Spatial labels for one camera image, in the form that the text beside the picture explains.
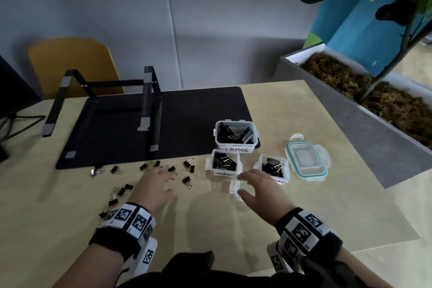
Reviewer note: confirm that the wrist marker band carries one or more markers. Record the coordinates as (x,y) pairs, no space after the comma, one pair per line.
(324,247)
(111,240)

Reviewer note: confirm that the black desk mat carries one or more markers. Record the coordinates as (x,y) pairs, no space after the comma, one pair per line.
(195,115)

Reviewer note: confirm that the container labelled large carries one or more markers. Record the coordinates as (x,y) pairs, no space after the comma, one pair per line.
(236,149)

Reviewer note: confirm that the person's black clothing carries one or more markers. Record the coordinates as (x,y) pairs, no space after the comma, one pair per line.
(192,271)

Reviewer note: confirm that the black computer monitor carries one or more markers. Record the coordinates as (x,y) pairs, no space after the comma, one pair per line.
(13,92)

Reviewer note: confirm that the left wrist marker band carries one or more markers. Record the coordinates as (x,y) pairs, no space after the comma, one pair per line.
(111,240)

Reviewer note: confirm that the person's right hand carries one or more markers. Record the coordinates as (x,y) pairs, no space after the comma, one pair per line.
(270,200)

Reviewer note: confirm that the wrist white camera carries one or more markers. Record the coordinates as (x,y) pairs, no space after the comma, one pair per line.
(146,257)
(276,260)

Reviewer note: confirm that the clear lid with green seal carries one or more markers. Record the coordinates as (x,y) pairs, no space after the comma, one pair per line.
(307,157)

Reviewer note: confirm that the brown moss filling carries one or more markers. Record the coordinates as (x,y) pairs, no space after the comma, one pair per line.
(337,75)

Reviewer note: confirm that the yellow chair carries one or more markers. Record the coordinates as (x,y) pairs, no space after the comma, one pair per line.
(74,61)

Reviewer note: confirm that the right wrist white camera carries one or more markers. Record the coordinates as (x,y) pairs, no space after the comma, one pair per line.
(276,260)

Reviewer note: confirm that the right wrist marker band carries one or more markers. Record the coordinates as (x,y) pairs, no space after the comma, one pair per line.
(324,247)

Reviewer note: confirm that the person's left hand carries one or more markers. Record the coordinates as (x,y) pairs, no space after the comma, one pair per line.
(152,190)

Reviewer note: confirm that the heap of large binder clips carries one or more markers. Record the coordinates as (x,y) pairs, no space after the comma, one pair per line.
(226,134)

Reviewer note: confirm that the black metal laptop stand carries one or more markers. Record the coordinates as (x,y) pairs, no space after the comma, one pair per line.
(147,95)

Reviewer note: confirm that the grey planter with moss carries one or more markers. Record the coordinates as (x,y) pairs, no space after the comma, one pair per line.
(357,136)

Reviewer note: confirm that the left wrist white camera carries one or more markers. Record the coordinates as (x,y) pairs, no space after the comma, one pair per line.
(146,257)

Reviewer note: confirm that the pile of black binder clips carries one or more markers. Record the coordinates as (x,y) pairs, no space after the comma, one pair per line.
(114,169)

